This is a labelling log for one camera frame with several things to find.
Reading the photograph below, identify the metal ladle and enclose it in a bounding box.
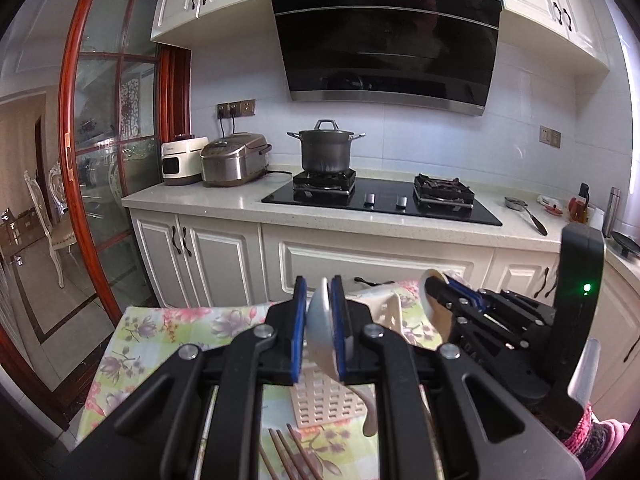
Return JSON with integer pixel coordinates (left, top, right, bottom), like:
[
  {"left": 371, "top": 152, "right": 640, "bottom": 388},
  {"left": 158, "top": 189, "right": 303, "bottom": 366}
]
[{"left": 504, "top": 196, "right": 549, "bottom": 236}]

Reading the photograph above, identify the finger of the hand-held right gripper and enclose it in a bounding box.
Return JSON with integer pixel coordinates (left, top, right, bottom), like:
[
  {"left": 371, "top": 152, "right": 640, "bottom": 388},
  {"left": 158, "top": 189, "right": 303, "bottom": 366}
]
[
  {"left": 445, "top": 271, "right": 557, "bottom": 341},
  {"left": 424, "top": 276, "right": 551, "bottom": 411}
]

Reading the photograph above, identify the white carved dining chair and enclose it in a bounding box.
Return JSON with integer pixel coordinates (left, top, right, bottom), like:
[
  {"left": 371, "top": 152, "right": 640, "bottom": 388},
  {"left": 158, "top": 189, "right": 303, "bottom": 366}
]
[{"left": 22, "top": 160, "right": 76, "bottom": 288}]

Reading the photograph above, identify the floral tablecloth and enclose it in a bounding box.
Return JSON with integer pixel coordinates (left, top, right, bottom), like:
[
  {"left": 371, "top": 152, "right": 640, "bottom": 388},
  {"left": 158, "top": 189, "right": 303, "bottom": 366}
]
[{"left": 75, "top": 280, "right": 451, "bottom": 480}]

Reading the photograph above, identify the oil bottle with black cap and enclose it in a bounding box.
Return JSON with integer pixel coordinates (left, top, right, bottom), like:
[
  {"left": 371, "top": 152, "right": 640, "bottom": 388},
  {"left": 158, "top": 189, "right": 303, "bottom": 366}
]
[{"left": 567, "top": 182, "right": 592, "bottom": 223}]

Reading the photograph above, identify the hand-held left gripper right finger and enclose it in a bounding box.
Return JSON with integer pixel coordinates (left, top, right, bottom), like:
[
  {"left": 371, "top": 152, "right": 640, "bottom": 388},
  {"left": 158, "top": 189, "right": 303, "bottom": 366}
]
[{"left": 331, "top": 275, "right": 586, "bottom": 480}]

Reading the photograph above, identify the silver thermos flask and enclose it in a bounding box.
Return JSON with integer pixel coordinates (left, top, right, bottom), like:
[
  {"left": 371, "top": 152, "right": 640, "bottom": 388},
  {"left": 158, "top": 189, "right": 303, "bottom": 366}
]
[{"left": 601, "top": 186, "right": 622, "bottom": 239}]

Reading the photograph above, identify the brown wooden sideboard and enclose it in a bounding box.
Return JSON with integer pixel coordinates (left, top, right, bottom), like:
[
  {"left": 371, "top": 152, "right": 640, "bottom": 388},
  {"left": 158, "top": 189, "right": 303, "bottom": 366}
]
[{"left": 0, "top": 207, "right": 36, "bottom": 261}]

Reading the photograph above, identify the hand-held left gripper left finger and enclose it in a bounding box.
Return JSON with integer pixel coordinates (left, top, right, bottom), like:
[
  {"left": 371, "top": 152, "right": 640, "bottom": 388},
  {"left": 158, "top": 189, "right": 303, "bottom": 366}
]
[{"left": 70, "top": 275, "right": 308, "bottom": 480}]

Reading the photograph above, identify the black range hood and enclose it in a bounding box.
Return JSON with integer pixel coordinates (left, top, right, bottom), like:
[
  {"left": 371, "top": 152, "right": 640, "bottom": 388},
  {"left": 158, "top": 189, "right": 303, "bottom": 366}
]
[{"left": 266, "top": 0, "right": 503, "bottom": 117}]

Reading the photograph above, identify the black glass gas stove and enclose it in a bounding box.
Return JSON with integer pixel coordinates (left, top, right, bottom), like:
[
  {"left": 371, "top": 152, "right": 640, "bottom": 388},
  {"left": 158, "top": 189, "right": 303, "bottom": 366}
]
[{"left": 261, "top": 167, "right": 503, "bottom": 227}]

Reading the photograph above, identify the white countertop appliance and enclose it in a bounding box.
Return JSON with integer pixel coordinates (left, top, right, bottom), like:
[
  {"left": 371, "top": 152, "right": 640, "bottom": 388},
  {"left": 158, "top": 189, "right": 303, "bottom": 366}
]
[{"left": 160, "top": 132, "right": 210, "bottom": 187}]

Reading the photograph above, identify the white lower kitchen cabinet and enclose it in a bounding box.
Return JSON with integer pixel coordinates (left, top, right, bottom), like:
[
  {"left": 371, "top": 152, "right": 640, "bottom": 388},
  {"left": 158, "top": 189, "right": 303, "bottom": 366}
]
[{"left": 125, "top": 207, "right": 640, "bottom": 411}]

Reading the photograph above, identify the black pan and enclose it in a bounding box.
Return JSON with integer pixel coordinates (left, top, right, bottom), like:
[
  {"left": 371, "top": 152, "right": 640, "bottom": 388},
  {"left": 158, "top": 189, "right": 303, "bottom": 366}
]
[{"left": 611, "top": 230, "right": 640, "bottom": 261}]

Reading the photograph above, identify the small white dish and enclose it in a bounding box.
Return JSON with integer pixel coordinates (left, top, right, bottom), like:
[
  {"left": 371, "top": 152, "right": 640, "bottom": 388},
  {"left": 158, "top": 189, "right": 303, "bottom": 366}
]
[{"left": 537, "top": 194, "right": 566, "bottom": 216}]

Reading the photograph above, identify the red wooden glass door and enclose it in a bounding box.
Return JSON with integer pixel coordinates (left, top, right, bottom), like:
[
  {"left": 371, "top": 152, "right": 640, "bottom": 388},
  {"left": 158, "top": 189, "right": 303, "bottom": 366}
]
[{"left": 57, "top": 0, "right": 193, "bottom": 431}]

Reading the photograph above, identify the cream perforated utensil basket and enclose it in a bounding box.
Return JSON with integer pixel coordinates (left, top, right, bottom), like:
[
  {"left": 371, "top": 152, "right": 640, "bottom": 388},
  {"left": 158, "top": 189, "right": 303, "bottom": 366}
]
[{"left": 292, "top": 282, "right": 431, "bottom": 428}]

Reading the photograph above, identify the dark grey lidded stockpot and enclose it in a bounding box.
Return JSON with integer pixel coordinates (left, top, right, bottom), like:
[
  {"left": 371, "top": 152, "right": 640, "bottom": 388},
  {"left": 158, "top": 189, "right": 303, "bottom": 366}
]
[{"left": 286, "top": 119, "right": 367, "bottom": 175}]

